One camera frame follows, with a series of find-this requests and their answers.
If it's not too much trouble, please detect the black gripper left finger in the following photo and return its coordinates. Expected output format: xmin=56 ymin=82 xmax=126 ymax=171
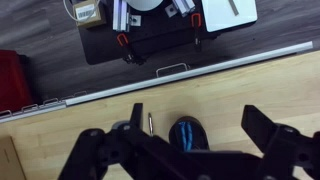
xmin=58 ymin=102 xmax=188 ymax=180

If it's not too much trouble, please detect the white cable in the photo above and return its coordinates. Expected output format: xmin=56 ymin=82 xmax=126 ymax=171
xmin=62 ymin=0 xmax=102 ymax=24

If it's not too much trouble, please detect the metal corner bracket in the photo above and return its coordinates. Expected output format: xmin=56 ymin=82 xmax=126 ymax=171
xmin=164 ymin=3 xmax=179 ymax=19
xmin=128 ymin=14 xmax=142 ymax=28

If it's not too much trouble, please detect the grey strip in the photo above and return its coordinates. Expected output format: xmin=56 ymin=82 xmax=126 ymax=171
xmin=227 ymin=0 xmax=240 ymax=17

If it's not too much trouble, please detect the metal wire handle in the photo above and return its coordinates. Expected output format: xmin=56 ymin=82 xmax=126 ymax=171
xmin=155 ymin=62 xmax=190 ymax=79
xmin=42 ymin=97 xmax=61 ymax=106
xmin=21 ymin=103 xmax=40 ymax=113
xmin=73 ymin=90 xmax=89 ymax=98

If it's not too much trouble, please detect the orange-handled screwdriver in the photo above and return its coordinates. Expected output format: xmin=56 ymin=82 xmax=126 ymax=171
xmin=147 ymin=112 xmax=155 ymax=137

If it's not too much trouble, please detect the red box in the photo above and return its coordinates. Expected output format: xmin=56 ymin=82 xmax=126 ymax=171
xmin=0 ymin=49 xmax=35 ymax=113

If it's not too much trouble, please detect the orange-handled clamp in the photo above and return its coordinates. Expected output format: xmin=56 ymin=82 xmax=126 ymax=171
xmin=190 ymin=12 xmax=204 ymax=53
xmin=116 ymin=32 xmax=146 ymax=66

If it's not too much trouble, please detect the white round object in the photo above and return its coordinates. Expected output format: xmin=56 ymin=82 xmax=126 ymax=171
xmin=126 ymin=0 xmax=165 ymax=12

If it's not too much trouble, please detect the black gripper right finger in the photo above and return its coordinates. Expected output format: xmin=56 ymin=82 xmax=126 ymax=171
xmin=240 ymin=104 xmax=320 ymax=180

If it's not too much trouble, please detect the short aluminium extrusion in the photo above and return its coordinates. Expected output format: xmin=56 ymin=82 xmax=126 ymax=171
xmin=171 ymin=0 xmax=196 ymax=18

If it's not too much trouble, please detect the cardboard box with barcode label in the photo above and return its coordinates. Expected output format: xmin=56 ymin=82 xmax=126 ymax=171
xmin=72 ymin=0 xmax=108 ymax=30

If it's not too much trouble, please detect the aluminium table edge rail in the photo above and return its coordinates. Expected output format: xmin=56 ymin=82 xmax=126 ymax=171
xmin=0 ymin=40 xmax=315 ymax=125

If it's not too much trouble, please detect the long aluminium extrusion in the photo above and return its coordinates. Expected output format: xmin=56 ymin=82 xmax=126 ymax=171
xmin=112 ymin=0 xmax=131 ymax=33

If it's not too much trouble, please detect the black vessel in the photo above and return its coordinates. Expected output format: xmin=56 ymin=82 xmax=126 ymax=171
xmin=168 ymin=115 xmax=210 ymax=153

